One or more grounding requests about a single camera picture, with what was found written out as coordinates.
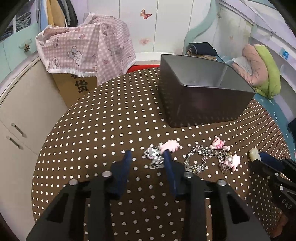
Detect pale green jade bangle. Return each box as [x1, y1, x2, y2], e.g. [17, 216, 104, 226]
[249, 148, 261, 162]

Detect pink charm silver chain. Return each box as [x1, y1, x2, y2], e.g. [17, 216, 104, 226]
[143, 139, 182, 170]

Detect pink charm bracelet chain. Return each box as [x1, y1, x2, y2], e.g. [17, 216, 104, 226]
[184, 144, 241, 174]

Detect pink bear charm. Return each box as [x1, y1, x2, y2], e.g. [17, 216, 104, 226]
[209, 137, 230, 151]

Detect right hand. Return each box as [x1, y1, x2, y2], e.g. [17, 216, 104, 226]
[270, 213, 288, 238]

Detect pink and green plush pillow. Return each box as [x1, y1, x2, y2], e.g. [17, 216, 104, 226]
[232, 44, 281, 99]

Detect dark metal storage box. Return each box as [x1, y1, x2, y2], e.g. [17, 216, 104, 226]
[158, 54, 255, 128]

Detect brown cardboard box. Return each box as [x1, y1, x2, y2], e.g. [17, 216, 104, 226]
[52, 74, 97, 107]

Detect white pillow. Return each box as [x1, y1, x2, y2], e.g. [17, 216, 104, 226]
[230, 56, 252, 74]

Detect red ottoman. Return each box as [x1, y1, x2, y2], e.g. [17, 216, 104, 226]
[127, 64, 159, 73]

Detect beige cabinet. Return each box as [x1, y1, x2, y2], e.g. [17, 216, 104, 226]
[1, 58, 67, 240]

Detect white board on ottoman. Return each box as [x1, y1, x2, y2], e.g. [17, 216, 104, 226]
[135, 52, 162, 62]

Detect pink checkered cloth cover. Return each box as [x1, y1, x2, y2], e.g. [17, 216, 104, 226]
[35, 13, 136, 84]

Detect folded dark clothes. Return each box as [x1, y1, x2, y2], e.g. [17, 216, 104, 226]
[186, 42, 218, 56]

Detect white wardrobe with butterflies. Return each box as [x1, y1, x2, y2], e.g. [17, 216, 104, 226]
[87, 0, 210, 54]

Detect teal drawer unit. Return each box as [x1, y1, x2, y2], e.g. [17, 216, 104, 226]
[0, 23, 40, 80]

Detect hanging clothes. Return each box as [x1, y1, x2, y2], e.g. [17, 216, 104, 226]
[38, 0, 78, 30]

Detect teal bunk bed frame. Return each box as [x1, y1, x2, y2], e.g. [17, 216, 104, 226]
[183, 1, 220, 54]

